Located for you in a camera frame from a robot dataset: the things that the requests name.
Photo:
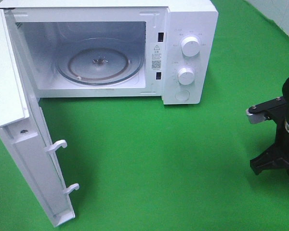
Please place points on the lower white dial knob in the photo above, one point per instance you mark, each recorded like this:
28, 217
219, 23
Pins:
186, 76

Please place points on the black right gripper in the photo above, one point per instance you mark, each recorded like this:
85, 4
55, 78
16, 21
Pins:
276, 156

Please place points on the white microwave oven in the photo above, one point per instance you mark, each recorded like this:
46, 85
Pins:
160, 24

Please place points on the green table cloth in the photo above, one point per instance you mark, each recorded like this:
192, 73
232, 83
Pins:
145, 166

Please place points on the glass microwave turntable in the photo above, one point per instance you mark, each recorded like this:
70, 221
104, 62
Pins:
100, 61

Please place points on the white dial knob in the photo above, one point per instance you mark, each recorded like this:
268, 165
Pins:
186, 76
190, 46

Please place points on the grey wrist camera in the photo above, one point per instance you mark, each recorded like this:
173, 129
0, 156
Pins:
274, 109

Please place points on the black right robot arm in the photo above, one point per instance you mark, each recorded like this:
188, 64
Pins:
277, 155

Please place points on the upper white dial knob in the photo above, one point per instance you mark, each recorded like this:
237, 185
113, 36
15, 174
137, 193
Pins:
190, 46

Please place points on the round white door button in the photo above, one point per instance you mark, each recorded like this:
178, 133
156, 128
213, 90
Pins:
182, 95

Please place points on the white microwave door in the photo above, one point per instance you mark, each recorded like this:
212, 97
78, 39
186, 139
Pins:
23, 129

